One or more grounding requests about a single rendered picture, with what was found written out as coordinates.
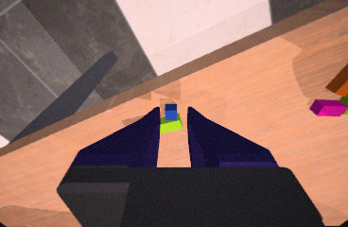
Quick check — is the magenta rod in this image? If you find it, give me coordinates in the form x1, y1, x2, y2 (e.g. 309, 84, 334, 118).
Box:
309, 99, 347, 116

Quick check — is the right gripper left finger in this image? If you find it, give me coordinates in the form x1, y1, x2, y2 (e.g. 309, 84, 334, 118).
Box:
69, 107, 161, 168

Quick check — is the orange rod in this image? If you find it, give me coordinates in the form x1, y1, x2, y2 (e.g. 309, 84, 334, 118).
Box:
325, 63, 348, 97

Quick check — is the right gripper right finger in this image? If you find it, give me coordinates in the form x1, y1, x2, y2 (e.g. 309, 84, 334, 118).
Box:
187, 107, 278, 167

